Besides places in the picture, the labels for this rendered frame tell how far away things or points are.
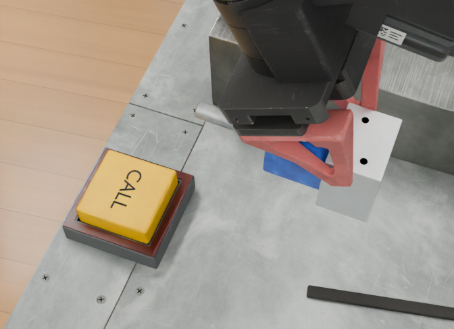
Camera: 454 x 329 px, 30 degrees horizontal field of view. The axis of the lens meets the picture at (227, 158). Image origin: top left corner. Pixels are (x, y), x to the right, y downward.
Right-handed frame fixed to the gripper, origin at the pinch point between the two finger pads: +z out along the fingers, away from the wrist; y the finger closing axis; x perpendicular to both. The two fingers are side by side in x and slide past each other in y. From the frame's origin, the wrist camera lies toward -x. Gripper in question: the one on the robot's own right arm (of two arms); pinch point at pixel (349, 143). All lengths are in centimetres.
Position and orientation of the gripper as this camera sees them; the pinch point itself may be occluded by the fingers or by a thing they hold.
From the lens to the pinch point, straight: 54.3
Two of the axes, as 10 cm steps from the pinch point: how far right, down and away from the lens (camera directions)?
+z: 4.3, 6.2, 6.5
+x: -8.3, -0.2, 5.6
